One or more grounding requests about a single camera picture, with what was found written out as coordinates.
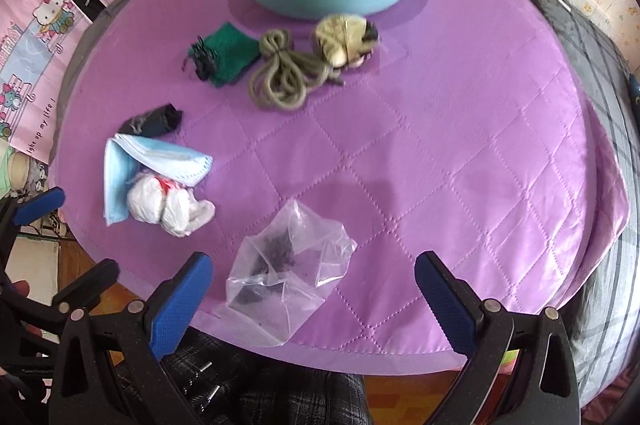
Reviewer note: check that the black printed packet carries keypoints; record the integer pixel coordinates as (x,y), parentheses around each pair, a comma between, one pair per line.
(155,120)

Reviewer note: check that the blue star pillow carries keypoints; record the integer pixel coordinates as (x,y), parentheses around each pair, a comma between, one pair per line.
(635,97)

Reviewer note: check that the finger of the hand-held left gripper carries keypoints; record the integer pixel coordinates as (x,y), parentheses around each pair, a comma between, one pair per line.
(41,205)
(87,282)

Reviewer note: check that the blue face mask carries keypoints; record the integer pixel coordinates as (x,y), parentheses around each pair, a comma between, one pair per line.
(150,157)

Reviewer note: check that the purple quilted mat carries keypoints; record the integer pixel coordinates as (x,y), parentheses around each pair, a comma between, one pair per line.
(425,155)

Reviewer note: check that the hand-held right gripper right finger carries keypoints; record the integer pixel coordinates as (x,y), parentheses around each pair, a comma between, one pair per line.
(445,305)

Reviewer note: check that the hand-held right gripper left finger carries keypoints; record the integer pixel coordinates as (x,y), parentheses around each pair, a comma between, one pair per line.
(181,305)

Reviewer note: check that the green scouring pad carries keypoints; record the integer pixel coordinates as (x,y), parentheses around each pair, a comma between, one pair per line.
(232,50)

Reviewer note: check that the grey plaid bedding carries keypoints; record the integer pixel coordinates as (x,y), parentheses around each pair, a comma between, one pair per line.
(600,105)

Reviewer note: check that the clear plastic bag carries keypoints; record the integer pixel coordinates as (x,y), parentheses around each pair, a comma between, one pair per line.
(280,265)

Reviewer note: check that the pile of pale plush items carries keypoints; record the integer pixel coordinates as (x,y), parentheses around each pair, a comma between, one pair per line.
(20,175)

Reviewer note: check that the black earphones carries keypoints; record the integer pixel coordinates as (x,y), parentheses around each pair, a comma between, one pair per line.
(202,57)

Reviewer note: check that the white plastic bag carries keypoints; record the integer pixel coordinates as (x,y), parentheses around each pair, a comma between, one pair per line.
(155,202)

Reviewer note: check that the yellow and black patterned cloth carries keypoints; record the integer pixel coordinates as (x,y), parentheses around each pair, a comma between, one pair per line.
(345,37)

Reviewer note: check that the person's plaid pants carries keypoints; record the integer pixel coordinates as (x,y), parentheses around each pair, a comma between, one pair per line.
(280,395)

